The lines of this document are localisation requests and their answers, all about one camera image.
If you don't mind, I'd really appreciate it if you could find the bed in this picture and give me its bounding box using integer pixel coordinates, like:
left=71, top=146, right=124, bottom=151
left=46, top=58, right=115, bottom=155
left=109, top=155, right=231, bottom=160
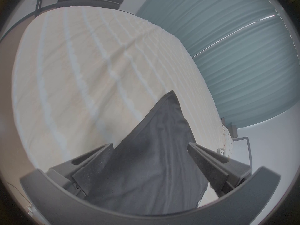
left=12, top=6, right=253, bottom=208

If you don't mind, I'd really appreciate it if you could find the white printed pillow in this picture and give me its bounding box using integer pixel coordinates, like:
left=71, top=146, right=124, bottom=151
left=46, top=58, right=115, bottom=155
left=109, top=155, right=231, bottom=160
left=220, top=123, right=233, bottom=155

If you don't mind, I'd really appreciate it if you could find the black T-shirt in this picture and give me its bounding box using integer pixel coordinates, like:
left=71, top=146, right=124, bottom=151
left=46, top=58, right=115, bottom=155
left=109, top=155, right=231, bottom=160
left=84, top=90, right=208, bottom=216

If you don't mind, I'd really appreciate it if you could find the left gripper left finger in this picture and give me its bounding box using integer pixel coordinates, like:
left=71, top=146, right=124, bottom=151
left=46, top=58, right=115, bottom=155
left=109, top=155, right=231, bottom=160
left=48, top=143, right=114, bottom=195

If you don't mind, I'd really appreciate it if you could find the grey bedside table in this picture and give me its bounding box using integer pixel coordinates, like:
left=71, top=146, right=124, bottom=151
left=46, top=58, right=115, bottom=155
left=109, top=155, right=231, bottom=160
left=221, top=117, right=237, bottom=138

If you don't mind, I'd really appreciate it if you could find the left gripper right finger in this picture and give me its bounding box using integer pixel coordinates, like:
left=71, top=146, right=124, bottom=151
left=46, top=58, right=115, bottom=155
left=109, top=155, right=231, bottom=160
left=187, top=142, right=252, bottom=197

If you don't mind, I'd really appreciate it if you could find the blue-green curtain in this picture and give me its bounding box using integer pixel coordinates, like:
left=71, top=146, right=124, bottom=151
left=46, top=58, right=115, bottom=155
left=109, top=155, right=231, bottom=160
left=135, top=0, right=285, bottom=58
left=192, top=13, right=300, bottom=128

